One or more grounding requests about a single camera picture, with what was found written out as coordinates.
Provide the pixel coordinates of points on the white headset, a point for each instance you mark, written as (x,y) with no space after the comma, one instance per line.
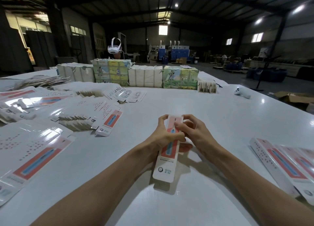
(115,47)

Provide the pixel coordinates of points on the small beige card stack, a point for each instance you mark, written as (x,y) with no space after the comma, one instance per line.
(207,87)

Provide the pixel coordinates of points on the blue machine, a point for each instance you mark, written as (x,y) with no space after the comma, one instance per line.
(179,52)

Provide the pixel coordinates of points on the pile of carton blanks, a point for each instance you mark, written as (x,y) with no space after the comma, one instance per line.
(41,130)

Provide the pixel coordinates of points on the blue bins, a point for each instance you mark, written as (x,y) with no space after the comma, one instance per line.
(266,75)

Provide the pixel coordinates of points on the open cardboard box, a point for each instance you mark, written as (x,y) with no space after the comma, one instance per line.
(295,100)

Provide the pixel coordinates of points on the green printed carton bundle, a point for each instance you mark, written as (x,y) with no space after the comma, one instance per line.
(180,78)

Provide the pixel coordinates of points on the person's left hand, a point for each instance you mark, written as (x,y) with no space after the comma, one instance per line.
(162,139)

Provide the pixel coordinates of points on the pile of grey flat sheets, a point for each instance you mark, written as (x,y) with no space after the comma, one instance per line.
(34,81)

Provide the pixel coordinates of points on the small wall window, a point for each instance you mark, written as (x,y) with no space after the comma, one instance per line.
(229,41)

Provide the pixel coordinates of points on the row of white cartons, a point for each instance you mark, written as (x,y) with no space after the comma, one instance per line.
(145,76)
(76,72)

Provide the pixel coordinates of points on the toothbrush carton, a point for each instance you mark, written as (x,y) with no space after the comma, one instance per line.
(164,170)

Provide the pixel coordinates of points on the person's left forearm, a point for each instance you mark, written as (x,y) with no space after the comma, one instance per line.
(95,191)

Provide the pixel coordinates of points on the dark grey cabinet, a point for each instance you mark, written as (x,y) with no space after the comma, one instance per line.
(40,49)

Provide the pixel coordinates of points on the small white object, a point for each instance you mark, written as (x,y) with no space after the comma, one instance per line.
(242,92)

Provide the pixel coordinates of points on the square bright window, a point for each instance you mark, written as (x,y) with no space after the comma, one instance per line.
(163,30)

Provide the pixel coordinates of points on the small black tool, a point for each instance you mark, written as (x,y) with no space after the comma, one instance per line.
(218,84)

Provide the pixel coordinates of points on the person's right hand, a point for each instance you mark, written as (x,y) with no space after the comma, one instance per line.
(202,134)

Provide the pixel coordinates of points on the grey crate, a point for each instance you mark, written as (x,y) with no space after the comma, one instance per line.
(66,60)

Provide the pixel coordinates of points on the double wall window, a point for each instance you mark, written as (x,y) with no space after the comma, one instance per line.
(257,37)

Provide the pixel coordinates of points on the green yellow carton bundle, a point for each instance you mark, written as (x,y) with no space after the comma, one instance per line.
(111,71)

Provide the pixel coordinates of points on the person's right forearm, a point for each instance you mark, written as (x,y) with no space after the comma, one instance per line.
(265,189)

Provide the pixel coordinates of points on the black floor stand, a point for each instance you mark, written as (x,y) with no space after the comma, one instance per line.
(266,66)

